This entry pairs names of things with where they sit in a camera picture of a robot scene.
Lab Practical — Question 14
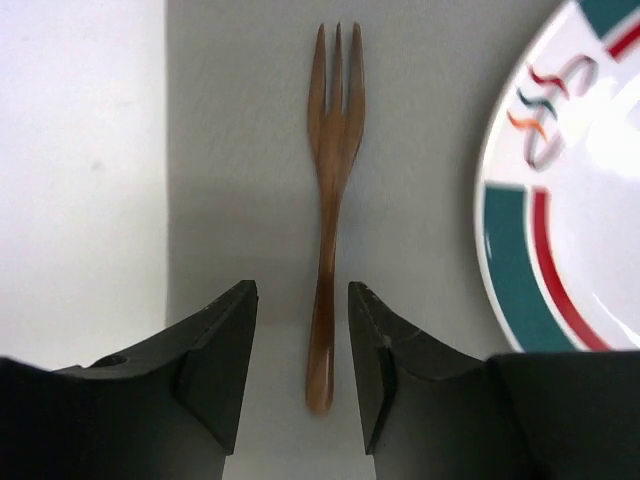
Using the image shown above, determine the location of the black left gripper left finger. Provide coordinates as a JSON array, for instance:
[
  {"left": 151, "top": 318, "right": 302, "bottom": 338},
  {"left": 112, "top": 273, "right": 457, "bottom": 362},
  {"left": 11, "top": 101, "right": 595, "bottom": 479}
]
[{"left": 55, "top": 280, "right": 258, "bottom": 479}]

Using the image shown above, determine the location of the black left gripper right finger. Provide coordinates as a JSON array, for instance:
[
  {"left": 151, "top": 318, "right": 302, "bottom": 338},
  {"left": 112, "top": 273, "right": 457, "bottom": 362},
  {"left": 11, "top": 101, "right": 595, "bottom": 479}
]
[{"left": 348, "top": 282, "right": 520, "bottom": 479}]

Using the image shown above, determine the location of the grey cloth napkin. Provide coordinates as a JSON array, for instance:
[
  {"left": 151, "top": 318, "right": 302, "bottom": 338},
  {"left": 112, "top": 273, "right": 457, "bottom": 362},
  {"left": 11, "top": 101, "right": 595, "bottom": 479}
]
[{"left": 166, "top": 1, "right": 556, "bottom": 458}]

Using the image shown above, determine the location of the white plate green red rim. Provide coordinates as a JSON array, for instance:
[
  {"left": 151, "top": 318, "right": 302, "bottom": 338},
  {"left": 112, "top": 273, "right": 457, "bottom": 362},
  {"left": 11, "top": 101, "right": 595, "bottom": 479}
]
[{"left": 474, "top": 1, "right": 639, "bottom": 352}]

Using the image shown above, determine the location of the brown wooden fork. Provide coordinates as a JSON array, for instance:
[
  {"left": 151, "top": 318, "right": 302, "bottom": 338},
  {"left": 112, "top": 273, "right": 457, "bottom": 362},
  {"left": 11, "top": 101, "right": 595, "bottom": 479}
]
[{"left": 305, "top": 23, "right": 366, "bottom": 416}]

